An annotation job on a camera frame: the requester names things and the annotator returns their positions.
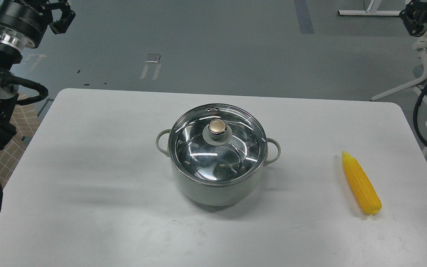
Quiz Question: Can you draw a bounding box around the grey-green cooking pot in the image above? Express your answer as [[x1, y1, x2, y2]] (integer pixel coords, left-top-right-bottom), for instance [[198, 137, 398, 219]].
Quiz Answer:
[[155, 127, 281, 207]]

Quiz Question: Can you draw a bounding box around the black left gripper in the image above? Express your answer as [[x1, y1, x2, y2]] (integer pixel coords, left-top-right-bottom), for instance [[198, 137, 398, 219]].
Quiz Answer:
[[0, 0, 76, 49]]

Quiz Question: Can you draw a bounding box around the white desk leg base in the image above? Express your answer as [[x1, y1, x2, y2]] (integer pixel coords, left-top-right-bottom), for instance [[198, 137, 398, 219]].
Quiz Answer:
[[337, 0, 401, 17]]

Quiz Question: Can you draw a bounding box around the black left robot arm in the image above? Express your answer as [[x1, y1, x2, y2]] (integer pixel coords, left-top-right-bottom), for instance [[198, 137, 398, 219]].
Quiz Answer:
[[0, 0, 76, 151]]

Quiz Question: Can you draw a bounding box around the glass pot lid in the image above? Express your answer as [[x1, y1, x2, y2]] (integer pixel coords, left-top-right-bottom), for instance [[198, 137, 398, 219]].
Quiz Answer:
[[168, 103, 268, 187]]

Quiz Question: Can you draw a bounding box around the yellow corn cob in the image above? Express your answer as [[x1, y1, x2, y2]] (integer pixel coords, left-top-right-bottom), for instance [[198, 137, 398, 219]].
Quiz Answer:
[[342, 150, 382, 216]]

